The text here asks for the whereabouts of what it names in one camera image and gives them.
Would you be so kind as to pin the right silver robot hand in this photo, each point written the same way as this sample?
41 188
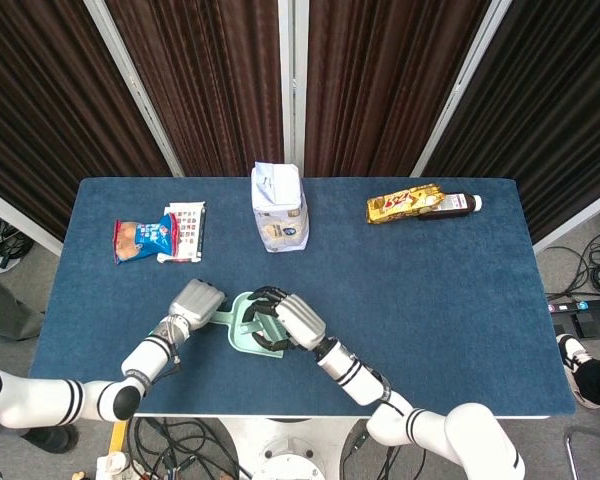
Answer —
297 320

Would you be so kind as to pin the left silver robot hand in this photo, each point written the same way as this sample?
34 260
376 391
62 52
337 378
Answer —
195 302

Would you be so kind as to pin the green plastic dustpan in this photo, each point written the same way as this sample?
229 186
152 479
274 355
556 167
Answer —
237 310

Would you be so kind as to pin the small green hand broom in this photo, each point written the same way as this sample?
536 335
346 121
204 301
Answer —
250 328

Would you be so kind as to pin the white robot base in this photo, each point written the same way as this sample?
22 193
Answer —
290 450

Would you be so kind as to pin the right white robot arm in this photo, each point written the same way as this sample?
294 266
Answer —
355 375

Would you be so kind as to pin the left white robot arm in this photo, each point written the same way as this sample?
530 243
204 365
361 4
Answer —
145 357

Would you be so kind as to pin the dark brown bottle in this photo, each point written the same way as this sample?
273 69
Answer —
460 204

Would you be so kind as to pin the white printed flat packet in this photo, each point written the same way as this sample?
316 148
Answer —
190 230

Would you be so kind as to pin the blue snack bag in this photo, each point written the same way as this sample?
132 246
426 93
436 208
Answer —
140 240

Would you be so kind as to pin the white paper bag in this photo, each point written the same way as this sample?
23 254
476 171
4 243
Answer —
280 215

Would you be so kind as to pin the blue fabric table cover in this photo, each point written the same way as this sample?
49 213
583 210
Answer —
430 325

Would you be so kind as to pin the gold biscuit package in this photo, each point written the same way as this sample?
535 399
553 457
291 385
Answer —
400 205

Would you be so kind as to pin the grey trouser leg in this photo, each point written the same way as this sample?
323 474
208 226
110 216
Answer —
5 312

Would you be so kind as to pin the black shoe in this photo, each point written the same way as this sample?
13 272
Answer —
50 437

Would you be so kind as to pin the brown pleated curtain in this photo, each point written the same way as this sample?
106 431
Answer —
45 110
210 85
380 85
545 110

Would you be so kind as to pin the white and black sneaker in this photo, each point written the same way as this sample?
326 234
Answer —
572 357

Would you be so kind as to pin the black power strip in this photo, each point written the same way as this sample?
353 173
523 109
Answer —
585 304

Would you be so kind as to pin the black foot pedal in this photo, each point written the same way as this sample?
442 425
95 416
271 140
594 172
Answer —
590 324

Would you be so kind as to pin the white frame rail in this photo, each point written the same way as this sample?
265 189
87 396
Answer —
580 215
20 220

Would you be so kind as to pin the white frame post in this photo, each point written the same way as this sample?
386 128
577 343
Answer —
462 80
130 80
292 85

